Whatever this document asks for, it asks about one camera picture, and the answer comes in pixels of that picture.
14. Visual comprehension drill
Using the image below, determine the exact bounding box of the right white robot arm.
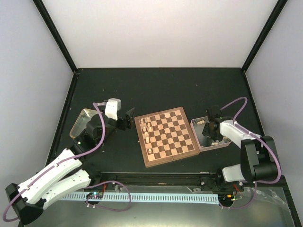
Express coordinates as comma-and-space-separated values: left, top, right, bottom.
202, 117, 282, 191

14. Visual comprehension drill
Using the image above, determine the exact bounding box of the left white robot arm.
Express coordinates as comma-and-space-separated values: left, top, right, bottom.
5, 106, 134, 225

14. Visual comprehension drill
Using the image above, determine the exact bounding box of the wooden chess board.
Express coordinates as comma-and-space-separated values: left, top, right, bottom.
134, 107, 200, 167

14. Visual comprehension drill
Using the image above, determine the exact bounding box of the right controller board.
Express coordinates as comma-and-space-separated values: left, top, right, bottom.
218, 194, 243, 202

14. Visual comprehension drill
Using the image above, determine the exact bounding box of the controller board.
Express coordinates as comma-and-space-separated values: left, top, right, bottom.
218, 194, 243, 202
86, 192, 103, 200

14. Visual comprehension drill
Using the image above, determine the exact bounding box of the left controller board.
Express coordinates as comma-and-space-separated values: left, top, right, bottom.
86, 192, 103, 200

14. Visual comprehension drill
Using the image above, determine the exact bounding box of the pink metal tray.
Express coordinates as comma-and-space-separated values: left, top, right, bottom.
190, 116, 231, 152

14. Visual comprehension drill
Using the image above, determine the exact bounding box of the gold metal tray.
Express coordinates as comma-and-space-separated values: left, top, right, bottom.
69, 108, 114, 140

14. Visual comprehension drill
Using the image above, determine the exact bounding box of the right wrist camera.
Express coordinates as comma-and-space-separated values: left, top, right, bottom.
206, 105, 222, 122

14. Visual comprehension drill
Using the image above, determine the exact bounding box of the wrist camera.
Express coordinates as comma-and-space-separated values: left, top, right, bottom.
105, 98, 121, 121
206, 105, 222, 122

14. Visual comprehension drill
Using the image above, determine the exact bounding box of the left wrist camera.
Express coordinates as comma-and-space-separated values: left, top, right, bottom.
105, 98, 121, 121

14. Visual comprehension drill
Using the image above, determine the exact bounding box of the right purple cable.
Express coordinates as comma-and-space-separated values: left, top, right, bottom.
219, 96, 282, 210

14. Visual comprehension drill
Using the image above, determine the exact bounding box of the purple cable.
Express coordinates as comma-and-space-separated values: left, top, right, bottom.
219, 96, 282, 210
2, 101, 107, 223

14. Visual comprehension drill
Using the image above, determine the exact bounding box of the black front rail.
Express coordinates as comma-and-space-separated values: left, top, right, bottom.
89, 172, 288, 190

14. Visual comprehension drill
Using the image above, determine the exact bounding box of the white slotted cable duct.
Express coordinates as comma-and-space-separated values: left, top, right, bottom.
61, 192, 219, 205

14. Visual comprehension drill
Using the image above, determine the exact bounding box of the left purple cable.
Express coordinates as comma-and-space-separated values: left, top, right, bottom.
2, 101, 107, 223

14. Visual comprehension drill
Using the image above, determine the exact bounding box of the black frame post left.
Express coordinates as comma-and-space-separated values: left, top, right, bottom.
33, 0, 78, 73

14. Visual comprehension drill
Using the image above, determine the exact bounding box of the black frame post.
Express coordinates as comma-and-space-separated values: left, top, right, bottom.
33, 0, 78, 73
241, 0, 288, 73

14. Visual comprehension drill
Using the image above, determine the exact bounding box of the black frame post right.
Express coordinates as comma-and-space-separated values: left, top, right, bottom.
241, 0, 288, 73

